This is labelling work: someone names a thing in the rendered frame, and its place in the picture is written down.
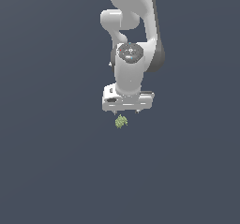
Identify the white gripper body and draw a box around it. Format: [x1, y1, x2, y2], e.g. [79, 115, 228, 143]
[101, 82, 156, 112]

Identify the small green lumpy object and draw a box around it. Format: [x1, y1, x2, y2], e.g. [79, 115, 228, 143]
[114, 114, 128, 129]

